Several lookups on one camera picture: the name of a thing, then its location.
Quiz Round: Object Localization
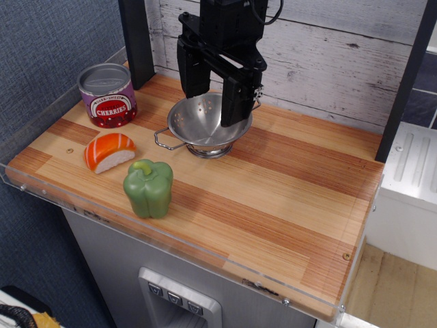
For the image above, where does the water dispenser panel with buttons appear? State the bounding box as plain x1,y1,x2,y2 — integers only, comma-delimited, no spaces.
138,267,223,327

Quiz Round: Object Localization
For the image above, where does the steel colander with handles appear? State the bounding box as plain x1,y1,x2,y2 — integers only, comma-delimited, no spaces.
154,92,253,159

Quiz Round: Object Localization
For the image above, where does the salmon nigiri sushi toy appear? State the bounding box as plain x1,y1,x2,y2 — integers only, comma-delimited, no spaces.
83,133,137,174

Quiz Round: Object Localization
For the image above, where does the clear acrylic table guard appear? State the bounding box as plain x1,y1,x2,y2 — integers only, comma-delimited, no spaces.
0,46,385,325

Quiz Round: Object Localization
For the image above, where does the cherries can toy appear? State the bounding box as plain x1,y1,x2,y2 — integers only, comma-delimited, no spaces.
77,63,137,128

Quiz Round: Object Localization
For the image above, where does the right black vertical post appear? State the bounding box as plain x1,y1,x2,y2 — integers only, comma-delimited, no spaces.
375,0,436,163

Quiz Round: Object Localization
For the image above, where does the green bell pepper toy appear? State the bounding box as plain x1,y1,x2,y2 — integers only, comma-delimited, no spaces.
123,159,173,219

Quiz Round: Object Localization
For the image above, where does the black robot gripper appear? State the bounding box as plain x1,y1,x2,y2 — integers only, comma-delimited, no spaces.
177,1,267,127

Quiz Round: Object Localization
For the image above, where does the black braided cable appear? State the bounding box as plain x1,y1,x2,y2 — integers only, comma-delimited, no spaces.
0,303,37,328

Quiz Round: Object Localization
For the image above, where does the yellow cloth object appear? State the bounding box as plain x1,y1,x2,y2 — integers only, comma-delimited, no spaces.
32,312,61,328

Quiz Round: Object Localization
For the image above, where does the black vertical post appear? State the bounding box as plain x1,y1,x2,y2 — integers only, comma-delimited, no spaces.
375,0,436,163
118,0,155,90

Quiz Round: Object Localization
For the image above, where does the white toy sink unit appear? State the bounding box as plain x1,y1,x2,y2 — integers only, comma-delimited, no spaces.
365,122,436,269

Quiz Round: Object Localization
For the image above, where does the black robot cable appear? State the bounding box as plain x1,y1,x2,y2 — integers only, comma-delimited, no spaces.
247,0,284,25

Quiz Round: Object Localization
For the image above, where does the grey toy fridge cabinet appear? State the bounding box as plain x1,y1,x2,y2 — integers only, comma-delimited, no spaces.
64,210,316,327

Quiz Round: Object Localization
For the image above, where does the left black vertical post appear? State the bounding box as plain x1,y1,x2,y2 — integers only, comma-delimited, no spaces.
118,0,155,90

